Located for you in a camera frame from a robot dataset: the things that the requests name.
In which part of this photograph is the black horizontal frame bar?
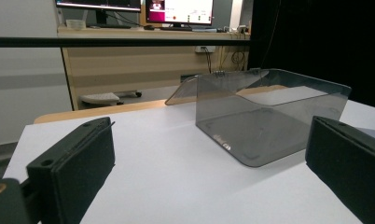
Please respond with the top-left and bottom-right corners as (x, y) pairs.
(0, 36), (252, 49)

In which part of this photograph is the black curtain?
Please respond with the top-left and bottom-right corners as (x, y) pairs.
(247, 0), (375, 110)

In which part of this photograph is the light wooden desk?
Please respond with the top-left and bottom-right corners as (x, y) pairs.
(57, 26), (251, 111)

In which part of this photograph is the wide dark computer monitor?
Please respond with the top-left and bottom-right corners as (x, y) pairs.
(54, 0), (143, 30)

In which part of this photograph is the bundle of desk cables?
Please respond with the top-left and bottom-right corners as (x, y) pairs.
(203, 46), (249, 75)

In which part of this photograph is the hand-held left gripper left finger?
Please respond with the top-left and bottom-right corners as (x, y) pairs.
(26, 117), (117, 224)

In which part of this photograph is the black keyboard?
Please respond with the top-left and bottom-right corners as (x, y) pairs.
(160, 26), (194, 32)

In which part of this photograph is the white chair base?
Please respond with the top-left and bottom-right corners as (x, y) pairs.
(78, 90), (144, 108)

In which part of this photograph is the transparent grey lidded plastic box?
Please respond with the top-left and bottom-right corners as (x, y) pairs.
(164, 68), (353, 168)

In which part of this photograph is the white power socket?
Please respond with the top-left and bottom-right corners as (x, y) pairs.
(194, 46), (217, 54)

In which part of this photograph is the bright white-screen computer monitor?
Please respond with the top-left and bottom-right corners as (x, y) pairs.
(145, 0), (215, 32)

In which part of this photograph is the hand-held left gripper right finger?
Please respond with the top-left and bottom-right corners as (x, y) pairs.
(305, 115), (375, 224)

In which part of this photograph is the white partition panel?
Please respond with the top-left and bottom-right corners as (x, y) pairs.
(0, 0), (74, 147)

